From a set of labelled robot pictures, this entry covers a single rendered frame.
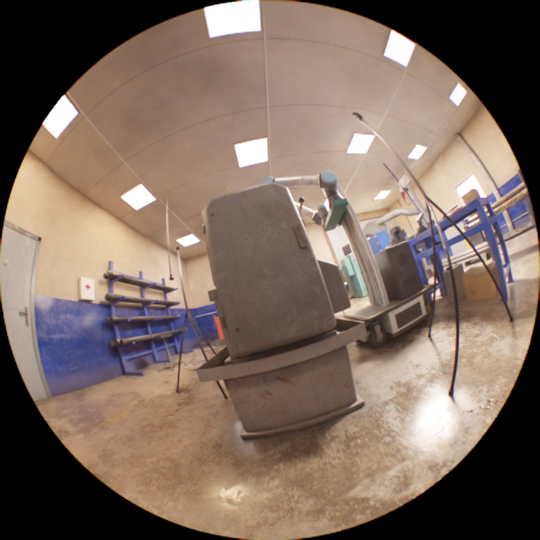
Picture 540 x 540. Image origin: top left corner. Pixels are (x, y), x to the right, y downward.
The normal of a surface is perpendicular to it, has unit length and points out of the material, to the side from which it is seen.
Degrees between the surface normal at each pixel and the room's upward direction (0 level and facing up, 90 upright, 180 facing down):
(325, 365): 90
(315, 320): 90
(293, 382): 90
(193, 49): 180
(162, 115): 180
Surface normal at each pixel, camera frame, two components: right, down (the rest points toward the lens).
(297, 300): -0.03, -0.21
